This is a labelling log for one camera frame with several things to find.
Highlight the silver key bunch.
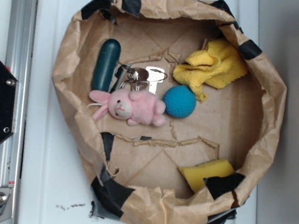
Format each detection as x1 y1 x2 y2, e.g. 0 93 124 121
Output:
110 64 167 94

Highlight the aluminium extrusion rail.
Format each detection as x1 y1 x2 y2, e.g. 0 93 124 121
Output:
0 0 38 224

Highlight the pink plush bunny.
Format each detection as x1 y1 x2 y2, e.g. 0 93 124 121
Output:
89 89 166 127

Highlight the blue dimpled ball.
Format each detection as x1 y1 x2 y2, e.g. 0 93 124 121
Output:
163 85 197 119

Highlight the dark green cylindrical handle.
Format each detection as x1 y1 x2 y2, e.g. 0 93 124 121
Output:
91 39 121 92

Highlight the white plastic tray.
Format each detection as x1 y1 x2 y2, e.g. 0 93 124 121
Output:
17 0 259 224

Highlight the yellow sponge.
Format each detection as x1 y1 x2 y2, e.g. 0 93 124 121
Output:
178 159 235 193

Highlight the yellow microfiber cloth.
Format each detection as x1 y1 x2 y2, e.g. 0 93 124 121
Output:
173 38 248 102

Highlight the brown paper bag container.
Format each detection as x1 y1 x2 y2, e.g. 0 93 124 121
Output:
52 0 287 224

